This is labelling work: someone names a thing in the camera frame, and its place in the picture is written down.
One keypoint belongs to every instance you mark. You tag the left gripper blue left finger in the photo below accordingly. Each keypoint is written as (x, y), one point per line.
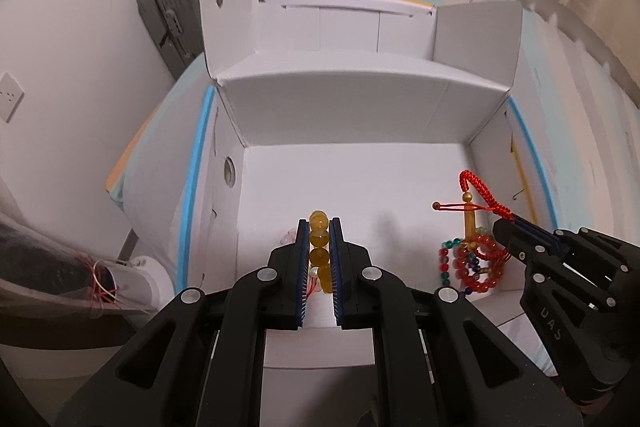
(301, 256)

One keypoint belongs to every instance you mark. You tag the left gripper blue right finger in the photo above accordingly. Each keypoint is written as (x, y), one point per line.
(340, 272)

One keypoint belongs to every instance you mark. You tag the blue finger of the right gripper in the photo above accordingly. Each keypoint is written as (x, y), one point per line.
(530, 226)
(517, 246)

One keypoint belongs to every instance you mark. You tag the red string bracelet gold tube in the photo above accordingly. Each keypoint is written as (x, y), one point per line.
(313, 281)

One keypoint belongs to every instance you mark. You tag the white cardboard box blue trim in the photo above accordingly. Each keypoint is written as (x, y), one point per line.
(204, 182)

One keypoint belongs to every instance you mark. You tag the clear plastic bag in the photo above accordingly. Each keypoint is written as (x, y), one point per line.
(42, 279)

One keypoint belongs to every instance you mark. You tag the white wall socket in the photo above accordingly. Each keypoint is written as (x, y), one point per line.
(11, 95)

